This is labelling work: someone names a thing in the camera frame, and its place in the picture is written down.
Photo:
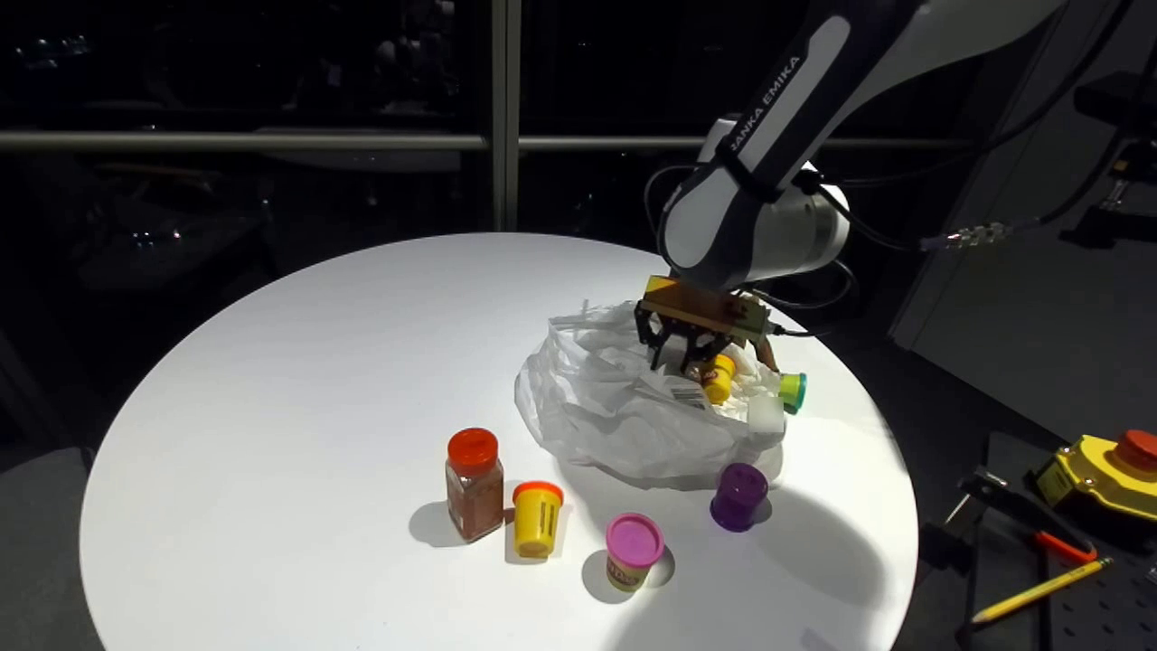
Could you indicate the grey slanted panel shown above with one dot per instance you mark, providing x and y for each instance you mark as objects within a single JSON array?
[{"x": 1035, "y": 339}]

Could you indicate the yellow emergency stop button box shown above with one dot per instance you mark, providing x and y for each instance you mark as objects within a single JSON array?
[{"x": 1096, "y": 471}]

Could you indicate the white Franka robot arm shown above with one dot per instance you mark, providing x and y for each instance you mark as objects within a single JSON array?
[{"x": 744, "y": 228}]

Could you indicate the yellow pencil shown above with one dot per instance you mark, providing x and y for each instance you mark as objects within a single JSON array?
[{"x": 1035, "y": 592}]

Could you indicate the white plastic bag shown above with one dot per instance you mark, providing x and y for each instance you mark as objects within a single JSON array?
[{"x": 614, "y": 411}]

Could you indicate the purple toy cup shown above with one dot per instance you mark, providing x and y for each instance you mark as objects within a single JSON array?
[{"x": 740, "y": 495}]

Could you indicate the orange yellow toy cup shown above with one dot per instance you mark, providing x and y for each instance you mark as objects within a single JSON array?
[{"x": 536, "y": 525}]

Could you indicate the grey window frame post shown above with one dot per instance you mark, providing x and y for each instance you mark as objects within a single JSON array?
[{"x": 504, "y": 111}]

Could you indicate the brown plush moose toy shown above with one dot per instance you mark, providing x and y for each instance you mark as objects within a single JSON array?
[{"x": 762, "y": 352}]

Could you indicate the grey horizontal window rail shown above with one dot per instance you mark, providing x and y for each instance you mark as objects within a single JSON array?
[{"x": 239, "y": 138}]

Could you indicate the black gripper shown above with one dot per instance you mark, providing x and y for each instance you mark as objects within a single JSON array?
[{"x": 682, "y": 326}]

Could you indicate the green teal toy cup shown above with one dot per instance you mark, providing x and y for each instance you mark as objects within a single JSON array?
[{"x": 789, "y": 392}]

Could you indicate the red lid spice jar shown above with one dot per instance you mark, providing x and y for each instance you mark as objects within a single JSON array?
[{"x": 473, "y": 488}]

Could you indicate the pink lid toy cup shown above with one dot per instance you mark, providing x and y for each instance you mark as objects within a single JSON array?
[{"x": 635, "y": 547}]

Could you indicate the black clamp mount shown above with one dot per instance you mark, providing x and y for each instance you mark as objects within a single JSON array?
[{"x": 1126, "y": 111}]

